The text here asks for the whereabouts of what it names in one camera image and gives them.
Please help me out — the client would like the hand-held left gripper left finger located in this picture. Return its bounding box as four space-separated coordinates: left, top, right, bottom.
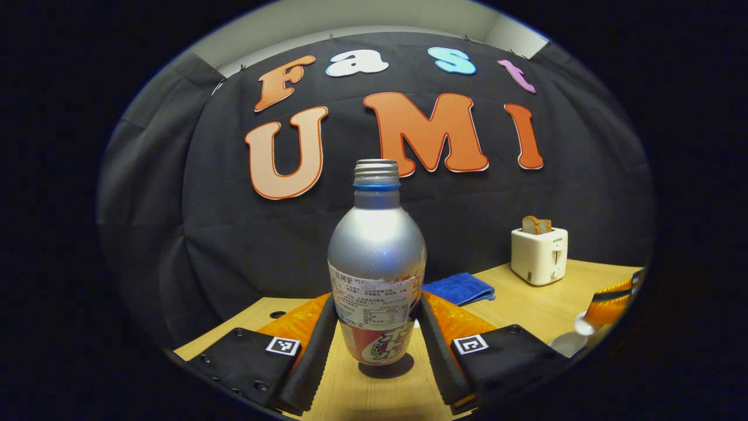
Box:
175 292 338 416

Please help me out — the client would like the blue towel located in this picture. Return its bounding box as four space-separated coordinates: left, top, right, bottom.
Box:
422 272 496 307

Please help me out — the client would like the silver water bottle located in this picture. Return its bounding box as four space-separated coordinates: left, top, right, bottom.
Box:
327 159 427 366

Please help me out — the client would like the white teacup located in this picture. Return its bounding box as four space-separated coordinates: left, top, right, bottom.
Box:
549 331 590 358

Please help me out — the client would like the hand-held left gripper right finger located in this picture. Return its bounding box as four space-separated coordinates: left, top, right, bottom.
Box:
416 291 570 415

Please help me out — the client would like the white toaster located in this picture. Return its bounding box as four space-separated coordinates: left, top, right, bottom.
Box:
511 227 569 287

